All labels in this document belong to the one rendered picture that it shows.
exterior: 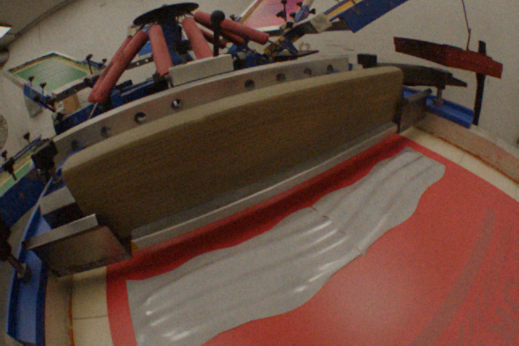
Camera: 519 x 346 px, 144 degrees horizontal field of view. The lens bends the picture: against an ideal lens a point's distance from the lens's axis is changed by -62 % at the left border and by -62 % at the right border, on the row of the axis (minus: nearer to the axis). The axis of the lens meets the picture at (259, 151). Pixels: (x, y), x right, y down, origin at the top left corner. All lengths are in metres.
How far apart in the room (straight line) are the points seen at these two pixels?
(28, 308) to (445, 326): 0.30
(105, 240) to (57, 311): 0.10
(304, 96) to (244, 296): 0.15
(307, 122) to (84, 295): 0.26
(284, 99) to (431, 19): 2.10
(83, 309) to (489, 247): 0.36
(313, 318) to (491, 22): 2.11
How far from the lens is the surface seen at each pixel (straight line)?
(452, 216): 0.24
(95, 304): 0.22
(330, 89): 0.19
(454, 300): 0.19
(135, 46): 0.82
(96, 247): 0.18
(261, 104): 0.15
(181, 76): 0.43
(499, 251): 0.25
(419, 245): 0.20
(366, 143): 0.23
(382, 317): 0.16
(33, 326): 0.20
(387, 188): 0.23
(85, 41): 4.55
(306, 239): 0.17
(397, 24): 2.35
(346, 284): 0.16
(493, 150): 0.36
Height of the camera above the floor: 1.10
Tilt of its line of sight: 29 degrees down
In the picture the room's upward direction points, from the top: 9 degrees counter-clockwise
